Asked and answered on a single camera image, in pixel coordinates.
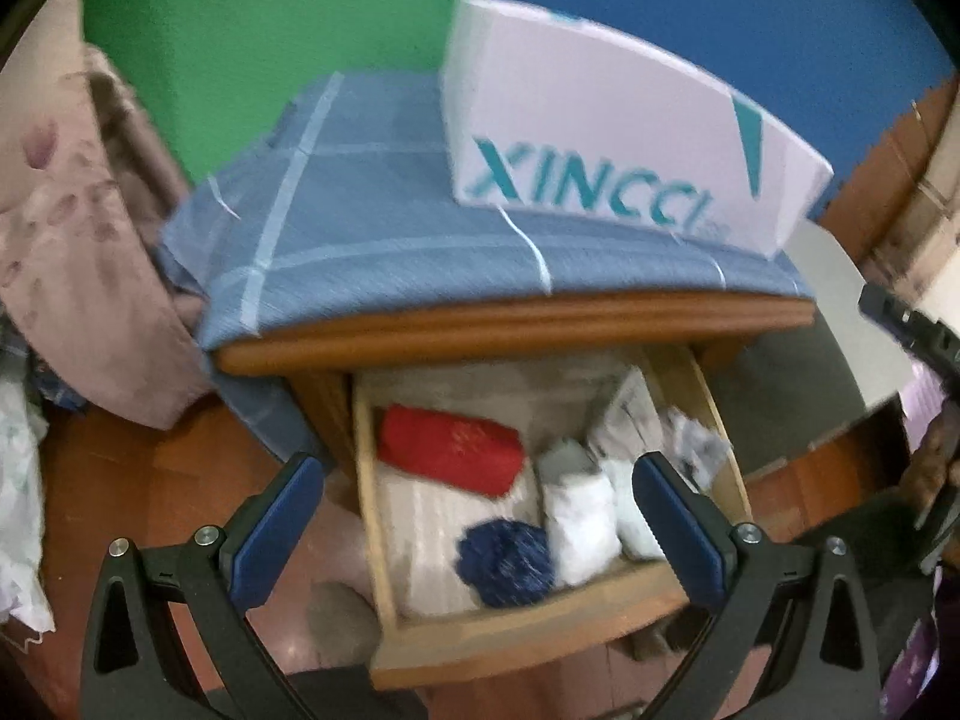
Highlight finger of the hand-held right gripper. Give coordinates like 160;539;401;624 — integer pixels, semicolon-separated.
857;281;917;342

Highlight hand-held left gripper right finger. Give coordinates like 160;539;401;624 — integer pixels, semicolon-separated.
632;452;882;720

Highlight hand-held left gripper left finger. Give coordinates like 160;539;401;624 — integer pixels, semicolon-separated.
79;454;325;720

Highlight light blue underwear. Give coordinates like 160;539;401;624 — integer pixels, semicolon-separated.
604;457;665;560

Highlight white patterned underwear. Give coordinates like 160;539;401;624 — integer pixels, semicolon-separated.
664;409;732;488

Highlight grey underwear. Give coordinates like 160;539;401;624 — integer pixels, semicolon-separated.
536;439;601;485

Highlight navy blue underwear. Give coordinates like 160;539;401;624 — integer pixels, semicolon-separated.
457;519;556;608

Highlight red underwear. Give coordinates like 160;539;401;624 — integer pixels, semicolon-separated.
375;403;526;497

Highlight wooden drawer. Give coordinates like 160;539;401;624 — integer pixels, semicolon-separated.
351;345;755;691

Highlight white shoe box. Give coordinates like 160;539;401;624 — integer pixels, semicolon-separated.
441;0;835;260

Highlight white drawer liner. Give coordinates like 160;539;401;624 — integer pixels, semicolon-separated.
371;360;665;616

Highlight person's right hand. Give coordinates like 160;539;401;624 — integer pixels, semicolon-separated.
902;418;960;535

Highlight lavender checked cloth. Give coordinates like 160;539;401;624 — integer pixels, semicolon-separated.
904;379;950;425

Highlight grey cabinet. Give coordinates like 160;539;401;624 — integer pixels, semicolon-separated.
705;217;912;481

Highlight grey slipper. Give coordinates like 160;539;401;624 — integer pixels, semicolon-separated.
306;581;380;665

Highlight white floral cloth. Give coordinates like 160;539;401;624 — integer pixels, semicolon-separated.
0;375;57;638

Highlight blue checked cloth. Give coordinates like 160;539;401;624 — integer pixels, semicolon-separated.
154;71;815;458

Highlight pink floral curtain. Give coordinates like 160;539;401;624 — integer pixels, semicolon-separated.
0;45;218;432

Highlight blue foam mat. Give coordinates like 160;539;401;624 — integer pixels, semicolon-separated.
457;0;957;200

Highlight green foam mat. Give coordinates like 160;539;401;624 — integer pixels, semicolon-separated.
81;0;488;188

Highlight wooden door frame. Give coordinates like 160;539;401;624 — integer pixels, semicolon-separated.
817;79;960;286

